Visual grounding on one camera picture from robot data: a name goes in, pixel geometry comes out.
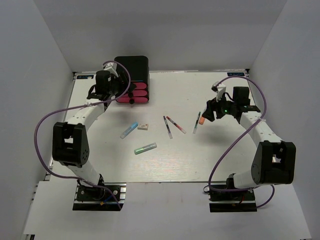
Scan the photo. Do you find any green highlighter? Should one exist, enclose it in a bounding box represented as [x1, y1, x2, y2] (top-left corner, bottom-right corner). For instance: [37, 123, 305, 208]
[134, 142, 157, 155]

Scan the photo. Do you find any pink drawer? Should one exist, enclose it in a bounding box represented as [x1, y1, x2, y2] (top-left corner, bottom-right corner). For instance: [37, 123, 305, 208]
[117, 97, 149, 105]
[129, 82, 148, 91]
[123, 89, 149, 98]

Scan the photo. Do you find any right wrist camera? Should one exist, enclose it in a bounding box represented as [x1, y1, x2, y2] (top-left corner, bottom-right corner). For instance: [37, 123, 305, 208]
[211, 82, 226, 102]

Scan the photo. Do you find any orange highlighter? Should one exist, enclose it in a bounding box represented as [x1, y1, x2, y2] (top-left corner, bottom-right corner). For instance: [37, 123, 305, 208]
[198, 117, 205, 125]

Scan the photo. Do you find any white eraser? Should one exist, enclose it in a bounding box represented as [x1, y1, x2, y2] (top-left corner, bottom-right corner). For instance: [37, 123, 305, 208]
[137, 123, 149, 131]

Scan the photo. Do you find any blue highlighter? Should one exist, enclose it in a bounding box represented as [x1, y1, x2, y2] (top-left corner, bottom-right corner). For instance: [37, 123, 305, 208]
[120, 122, 138, 139]

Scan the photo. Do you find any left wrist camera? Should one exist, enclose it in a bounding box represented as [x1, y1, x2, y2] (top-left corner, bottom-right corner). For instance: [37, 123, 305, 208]
[102, 61, 118, 76]

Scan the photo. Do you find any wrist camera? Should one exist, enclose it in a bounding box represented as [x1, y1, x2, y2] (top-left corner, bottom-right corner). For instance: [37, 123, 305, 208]
[211, 82, 226, 102]
[102, 61, 118, 76]

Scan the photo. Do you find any pink top drawer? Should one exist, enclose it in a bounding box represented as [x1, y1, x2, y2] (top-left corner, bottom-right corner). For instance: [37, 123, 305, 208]
[129, 82, 148, 91]

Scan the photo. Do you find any black drawer cabinet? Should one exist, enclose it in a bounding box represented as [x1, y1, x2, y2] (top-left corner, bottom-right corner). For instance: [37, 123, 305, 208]
[114, 55, 150, 100]

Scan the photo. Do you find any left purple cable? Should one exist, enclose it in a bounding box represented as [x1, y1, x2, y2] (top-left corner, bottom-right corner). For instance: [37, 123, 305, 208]
[34, 60, 132, 210]

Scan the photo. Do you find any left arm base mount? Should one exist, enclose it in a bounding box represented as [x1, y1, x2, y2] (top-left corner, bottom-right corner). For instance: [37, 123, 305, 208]
[72, 183, 127, 212]

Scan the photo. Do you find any pink bottom drawer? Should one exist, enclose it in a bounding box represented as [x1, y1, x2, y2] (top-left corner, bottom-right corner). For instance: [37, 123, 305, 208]
[117, 97, 149, 105]

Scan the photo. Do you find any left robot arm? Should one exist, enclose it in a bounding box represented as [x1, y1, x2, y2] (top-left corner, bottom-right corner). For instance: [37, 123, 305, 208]
[52, 70, 131, 200]

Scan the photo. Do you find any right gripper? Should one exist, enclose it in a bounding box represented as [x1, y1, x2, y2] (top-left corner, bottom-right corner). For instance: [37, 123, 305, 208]
[202, 91, 238, 122]

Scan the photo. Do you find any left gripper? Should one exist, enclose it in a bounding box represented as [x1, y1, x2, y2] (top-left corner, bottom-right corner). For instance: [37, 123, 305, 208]
[107, 71, 137, 97]

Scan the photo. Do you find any red pen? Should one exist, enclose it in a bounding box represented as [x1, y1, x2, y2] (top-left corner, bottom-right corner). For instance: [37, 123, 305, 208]
[166, 116, 187, 134]

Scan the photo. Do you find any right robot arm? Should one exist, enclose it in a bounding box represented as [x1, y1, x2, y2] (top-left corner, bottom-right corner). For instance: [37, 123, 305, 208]
[202, 85, 296, 200]

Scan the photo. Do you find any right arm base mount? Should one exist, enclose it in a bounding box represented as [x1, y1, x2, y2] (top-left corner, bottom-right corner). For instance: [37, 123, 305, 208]
[203, 185, 257, 213]

